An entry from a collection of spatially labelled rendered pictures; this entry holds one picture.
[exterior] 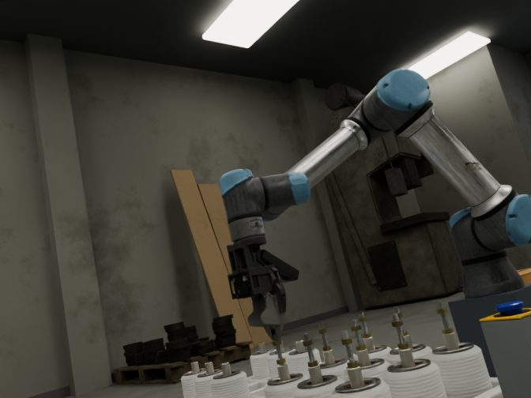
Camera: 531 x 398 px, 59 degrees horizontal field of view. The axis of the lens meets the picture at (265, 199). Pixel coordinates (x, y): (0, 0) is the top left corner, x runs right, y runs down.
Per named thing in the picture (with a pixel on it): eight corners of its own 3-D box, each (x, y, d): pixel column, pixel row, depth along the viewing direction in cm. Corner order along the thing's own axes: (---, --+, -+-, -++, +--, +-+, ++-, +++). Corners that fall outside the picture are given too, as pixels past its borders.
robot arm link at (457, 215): (486, 254, 135) (472, 209, 137) (520, 247, 122) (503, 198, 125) (451, 263, 131) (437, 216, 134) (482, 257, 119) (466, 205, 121)
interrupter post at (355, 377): (355, 391, 74) (351, 369, 75) (348, 389, 76) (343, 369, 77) (368, 386, 75) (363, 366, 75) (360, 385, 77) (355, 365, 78)
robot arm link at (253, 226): (246, 224, 106) (270, 215, 101) (250, 244, 105) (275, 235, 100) (220, 227, 101) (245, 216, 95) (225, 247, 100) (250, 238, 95)
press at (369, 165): (343, 316, 552) (288, 101, 609) (405, 297, 632) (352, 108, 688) (449, 300, 445) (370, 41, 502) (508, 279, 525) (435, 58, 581)
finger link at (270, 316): (261, 344, 93) (250, 298, 95) (281, 337, 97) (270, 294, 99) (271, 343, 91) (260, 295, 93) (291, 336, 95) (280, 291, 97)
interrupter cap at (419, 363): (382, 376, 80) (382, 372, 80) (393, 366, 86) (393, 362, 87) (427, 370, 76) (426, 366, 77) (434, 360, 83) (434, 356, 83)
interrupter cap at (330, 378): (289, 391, 85) (288, 387, 85) (315, 379, 91) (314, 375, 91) (320, 390, 80) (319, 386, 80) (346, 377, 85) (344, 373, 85)
